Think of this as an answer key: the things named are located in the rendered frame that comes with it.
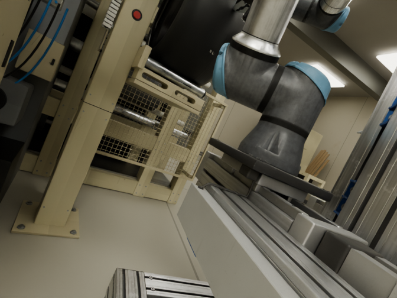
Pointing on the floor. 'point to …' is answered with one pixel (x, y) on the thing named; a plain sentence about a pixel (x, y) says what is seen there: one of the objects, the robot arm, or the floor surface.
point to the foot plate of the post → (23, 227)
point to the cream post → (94, 111)
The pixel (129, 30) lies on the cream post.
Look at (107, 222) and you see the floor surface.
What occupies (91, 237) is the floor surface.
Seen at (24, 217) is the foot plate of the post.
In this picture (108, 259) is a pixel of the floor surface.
